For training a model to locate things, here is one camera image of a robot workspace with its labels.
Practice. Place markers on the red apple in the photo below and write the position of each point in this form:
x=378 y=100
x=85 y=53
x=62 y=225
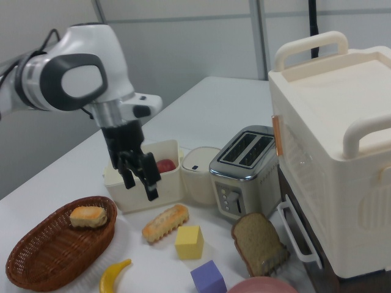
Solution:
x=166 y=165

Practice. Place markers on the yellow foam cube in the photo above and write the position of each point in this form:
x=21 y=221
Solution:
x=189 y=242

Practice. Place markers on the small toy bread roll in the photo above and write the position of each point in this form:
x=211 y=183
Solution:
x=88 y=217

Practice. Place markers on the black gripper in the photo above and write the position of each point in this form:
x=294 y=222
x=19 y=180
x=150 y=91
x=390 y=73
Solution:
x=125 y=137

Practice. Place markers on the small white lidded bin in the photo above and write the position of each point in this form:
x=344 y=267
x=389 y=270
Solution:
x=198 y=180

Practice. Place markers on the cream and chrome toaster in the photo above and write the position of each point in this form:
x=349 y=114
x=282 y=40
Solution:
x=244 y=189

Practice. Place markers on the yellow banana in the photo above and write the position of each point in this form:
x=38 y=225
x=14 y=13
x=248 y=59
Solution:
x=108 y=276

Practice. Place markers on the purple foam cube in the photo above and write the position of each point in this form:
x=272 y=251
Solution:
x=207 y=277

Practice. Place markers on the long toy bread loaf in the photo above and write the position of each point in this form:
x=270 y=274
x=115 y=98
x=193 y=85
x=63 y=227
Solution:
x=166 y=222

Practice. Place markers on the pink plastic plate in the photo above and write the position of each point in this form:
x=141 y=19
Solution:
x=262 y=285

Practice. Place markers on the white square plastic container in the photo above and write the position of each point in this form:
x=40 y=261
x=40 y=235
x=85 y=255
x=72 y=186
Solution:
x=171 y=186

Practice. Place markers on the black vertical pole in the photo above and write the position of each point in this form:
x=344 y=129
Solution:
x=313 y=27

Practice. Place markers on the brown wicker basket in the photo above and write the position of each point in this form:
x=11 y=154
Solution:
x=46 y=250

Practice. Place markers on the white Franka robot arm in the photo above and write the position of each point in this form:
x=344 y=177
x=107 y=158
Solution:
x=82 y=73

